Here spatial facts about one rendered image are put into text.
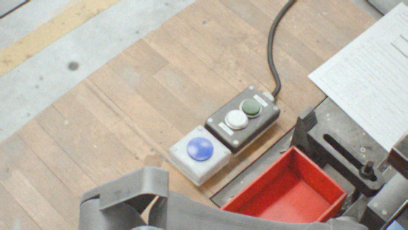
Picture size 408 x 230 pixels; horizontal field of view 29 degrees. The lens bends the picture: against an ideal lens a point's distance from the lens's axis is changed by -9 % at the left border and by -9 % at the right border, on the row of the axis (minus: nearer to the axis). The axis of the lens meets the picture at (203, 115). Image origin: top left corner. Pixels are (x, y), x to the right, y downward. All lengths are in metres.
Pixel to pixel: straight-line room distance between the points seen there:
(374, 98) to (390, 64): 0.09
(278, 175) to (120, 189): 0.55
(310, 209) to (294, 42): 0.33
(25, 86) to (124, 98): 1.18
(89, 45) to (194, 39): 1.18
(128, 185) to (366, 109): 0.70
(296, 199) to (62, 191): 0.36
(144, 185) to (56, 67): 1.80
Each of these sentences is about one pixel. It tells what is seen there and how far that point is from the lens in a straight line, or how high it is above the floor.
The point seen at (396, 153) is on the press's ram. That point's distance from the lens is 1.10.
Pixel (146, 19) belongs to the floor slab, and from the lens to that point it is 2.68.
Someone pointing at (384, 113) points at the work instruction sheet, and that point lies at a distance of 1.43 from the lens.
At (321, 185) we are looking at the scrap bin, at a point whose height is 0.93.
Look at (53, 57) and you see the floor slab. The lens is 2.59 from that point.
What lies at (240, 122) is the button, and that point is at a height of 0.94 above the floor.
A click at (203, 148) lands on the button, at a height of 0.94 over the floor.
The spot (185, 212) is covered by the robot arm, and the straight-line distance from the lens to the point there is 0.79.
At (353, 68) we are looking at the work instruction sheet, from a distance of 1.47.
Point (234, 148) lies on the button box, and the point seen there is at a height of 0.93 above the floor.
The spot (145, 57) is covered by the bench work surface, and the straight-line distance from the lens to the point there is 1.43.
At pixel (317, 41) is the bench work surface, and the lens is 1.50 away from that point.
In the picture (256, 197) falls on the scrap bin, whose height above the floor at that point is 0.91.
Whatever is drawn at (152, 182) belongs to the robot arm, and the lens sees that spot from 0.78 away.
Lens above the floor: 2.03
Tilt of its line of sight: 55 degrees down
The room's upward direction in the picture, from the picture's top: 7 degrees clockwise
